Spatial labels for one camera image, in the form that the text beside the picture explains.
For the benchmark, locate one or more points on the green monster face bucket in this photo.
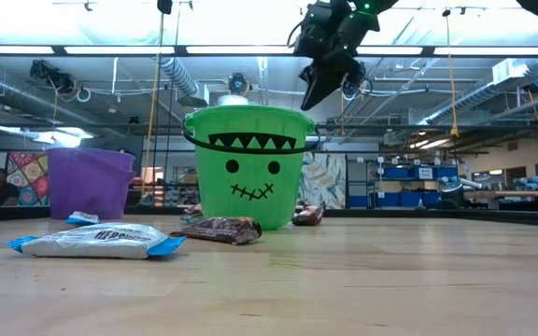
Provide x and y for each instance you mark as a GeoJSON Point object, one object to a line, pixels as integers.
{"type": "Point", "coordinates": [250, 177]}

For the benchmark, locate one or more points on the blue white candy bar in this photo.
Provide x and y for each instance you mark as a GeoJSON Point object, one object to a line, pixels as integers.
{"type": "Point", "coordinates": [82, 218]}
{"type": "Point", "coordinates": [96, 242]}

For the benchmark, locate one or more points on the shelf with blue bins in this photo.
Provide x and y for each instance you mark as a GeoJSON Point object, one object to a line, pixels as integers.
{"type": "Point", "coordinates": [409, 198]}

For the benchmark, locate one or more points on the white ceiling unit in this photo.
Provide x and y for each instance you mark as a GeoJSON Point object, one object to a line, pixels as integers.
{"type": "Point", "coordinates": [512, 70]}

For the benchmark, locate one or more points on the wooden background table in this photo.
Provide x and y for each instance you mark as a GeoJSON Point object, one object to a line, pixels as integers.
{"type": "Point", "coordinates": [512, 193]}

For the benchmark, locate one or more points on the purple plastic bucket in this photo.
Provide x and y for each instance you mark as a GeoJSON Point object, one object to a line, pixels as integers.
{"type": "Point", "coordinates": [87, 186]}

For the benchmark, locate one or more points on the colourful patterned tapestry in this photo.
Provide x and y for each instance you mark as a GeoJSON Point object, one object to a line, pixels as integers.
{"type": "Point", "coordinates": [28, 179]}

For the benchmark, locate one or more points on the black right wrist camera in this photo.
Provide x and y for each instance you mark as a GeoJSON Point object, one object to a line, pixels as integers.
{"type": "Point", "coordinates": [354, 79]}

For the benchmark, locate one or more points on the leaf pattern wall panel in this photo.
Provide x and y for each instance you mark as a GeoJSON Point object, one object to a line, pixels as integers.
{"type": "Point", "coordinates": [327, 179]}

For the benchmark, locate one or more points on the corrugated silver duct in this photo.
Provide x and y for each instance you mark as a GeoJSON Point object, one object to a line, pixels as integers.
{"type": "Point", "coordinates": [180, 77]}

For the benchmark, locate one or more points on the silver ventilation duct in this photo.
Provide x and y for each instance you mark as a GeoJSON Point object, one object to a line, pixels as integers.
{"type": "Point", "coordinates": [474, 100]}
{"type": "Point", "coordinates": [7, 91]}

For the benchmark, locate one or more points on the black overhead camera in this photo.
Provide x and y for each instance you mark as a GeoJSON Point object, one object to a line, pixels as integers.
{"type": "Point", "coordinates": [164, 5]}

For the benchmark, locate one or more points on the black aluminium table frame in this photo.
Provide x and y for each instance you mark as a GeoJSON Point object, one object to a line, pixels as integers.
{"type": "Point", "coordinates": [437, 215]}

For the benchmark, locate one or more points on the black hanging camera rig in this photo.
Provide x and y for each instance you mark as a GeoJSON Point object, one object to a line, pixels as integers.
{"type": "Point", "coordinates": [47, 72]}

